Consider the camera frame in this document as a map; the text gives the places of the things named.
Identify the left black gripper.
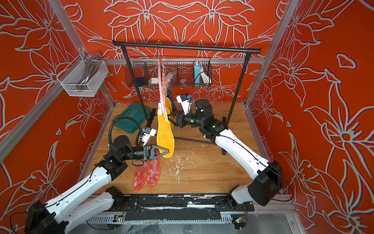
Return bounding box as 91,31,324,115
121,145,168,164

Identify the black wire basket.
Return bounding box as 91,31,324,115
125,58,213,88

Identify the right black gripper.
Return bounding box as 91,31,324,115
166,110,206,129

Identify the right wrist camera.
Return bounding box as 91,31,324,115
176,93,191,115

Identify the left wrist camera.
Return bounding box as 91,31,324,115
141,127,157,146

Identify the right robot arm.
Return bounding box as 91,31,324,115
168,94,283,206

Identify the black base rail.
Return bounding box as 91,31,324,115
104,193,254,223

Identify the red patterned insole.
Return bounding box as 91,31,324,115
133,161,149,191

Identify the yellow insole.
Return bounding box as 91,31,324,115
156,115,174,158
165,89,173,113

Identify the blue box in basket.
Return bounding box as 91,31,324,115
194,61,201,87

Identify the pink clip hanger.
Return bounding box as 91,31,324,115
156,46,170,121

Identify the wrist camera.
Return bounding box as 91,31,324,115
176,93,191,115
141,127,157,146

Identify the white mesh basket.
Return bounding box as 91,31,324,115
57,51,109,97

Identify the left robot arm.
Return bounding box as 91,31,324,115
24,126,171,234

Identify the green tool case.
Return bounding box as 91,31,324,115
114,102,146,134

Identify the black garment rack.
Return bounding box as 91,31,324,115
112,40,262,156

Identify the white cable in basket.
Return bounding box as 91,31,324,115
200,68,212,85

